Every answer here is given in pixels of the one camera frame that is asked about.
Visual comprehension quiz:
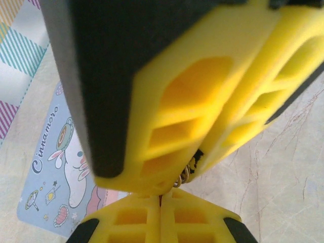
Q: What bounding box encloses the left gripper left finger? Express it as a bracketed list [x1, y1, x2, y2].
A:
[67, 192, 162, 243]

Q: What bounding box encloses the light blue cartoon pouch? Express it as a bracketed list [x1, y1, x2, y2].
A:
[16, 80, 136, 238]

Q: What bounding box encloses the silver key with ring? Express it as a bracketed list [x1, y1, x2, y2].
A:
[173, 164, 190, 188]

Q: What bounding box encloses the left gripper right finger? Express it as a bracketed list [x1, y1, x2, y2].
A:
[161, 189, 257, 243]

